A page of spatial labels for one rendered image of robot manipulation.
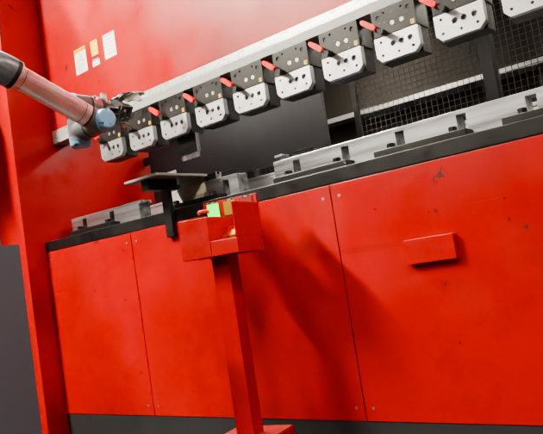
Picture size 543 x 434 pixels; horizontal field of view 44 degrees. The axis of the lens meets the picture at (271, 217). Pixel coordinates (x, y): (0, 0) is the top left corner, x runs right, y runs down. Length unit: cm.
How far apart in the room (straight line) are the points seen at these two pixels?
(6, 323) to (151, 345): 86
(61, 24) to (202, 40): 93
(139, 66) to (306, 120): 74
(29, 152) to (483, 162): 212
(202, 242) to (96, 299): 103
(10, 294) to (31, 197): 128
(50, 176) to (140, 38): 83
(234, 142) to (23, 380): 164
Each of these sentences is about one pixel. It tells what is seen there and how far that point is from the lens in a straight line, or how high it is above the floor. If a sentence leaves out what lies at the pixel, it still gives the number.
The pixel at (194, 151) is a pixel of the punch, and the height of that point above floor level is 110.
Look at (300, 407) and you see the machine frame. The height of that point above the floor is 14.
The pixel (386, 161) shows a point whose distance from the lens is 198.
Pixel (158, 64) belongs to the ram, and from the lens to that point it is 280.
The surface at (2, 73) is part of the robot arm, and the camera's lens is 220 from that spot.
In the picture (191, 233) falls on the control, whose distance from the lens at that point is 201.
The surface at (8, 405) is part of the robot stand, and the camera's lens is 198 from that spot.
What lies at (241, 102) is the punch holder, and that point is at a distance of 246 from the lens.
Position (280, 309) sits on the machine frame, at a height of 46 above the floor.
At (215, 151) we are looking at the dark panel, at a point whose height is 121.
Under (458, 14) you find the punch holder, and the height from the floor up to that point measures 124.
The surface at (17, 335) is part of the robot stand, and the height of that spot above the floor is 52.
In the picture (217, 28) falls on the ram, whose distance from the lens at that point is 259.
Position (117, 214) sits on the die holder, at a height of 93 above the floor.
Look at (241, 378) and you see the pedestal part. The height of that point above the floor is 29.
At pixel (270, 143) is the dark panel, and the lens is 306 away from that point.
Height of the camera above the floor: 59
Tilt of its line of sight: 5 degrees up
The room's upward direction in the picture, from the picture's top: 9 degrees counter-clockwise
